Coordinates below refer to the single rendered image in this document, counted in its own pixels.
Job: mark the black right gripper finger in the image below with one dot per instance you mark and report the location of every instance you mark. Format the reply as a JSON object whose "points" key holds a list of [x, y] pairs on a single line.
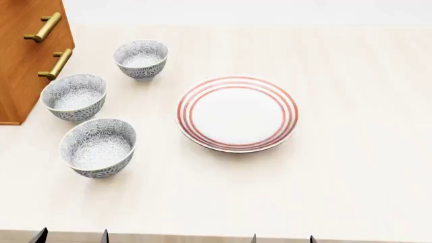
{"points": [[253, 239], [312, 240]]}

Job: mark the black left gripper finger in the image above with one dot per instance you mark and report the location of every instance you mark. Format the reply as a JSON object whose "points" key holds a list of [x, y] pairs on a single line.
{"points": [[104, 238], [39, 237]]}

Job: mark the wooden cabinet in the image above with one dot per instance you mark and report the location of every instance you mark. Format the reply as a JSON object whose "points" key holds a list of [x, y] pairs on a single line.
{"points": [[20, 76]]}

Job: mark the grey floral patterned bowl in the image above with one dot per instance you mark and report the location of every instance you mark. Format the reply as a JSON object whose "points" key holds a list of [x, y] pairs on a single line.
{"points": [[98, 148], [74, 97], [141, 59]]}

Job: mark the white plate with red rings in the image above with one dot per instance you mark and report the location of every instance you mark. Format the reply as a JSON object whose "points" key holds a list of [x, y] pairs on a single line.
{"points": [[237, 115]]}

